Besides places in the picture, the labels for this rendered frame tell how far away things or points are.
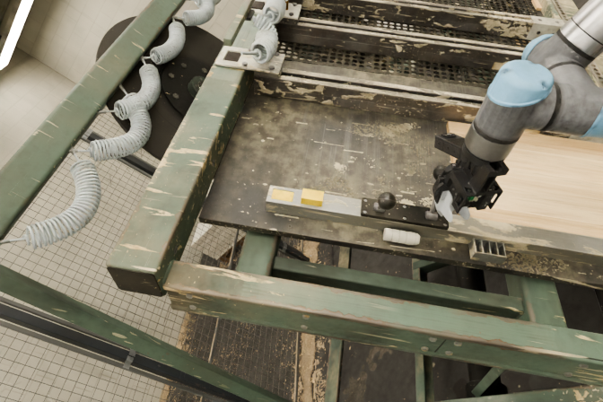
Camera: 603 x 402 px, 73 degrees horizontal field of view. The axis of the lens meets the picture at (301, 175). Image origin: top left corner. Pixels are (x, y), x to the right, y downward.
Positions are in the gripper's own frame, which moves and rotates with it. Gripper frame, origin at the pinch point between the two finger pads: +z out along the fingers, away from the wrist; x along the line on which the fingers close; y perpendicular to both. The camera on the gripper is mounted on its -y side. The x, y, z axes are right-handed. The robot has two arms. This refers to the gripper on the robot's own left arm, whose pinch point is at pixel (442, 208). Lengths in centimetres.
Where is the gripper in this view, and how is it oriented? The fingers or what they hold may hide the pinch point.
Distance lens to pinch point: 91.2
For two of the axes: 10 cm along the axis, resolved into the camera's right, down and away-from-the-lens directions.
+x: 9.8, -1.0, 1.8
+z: -0.6, 6.6, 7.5
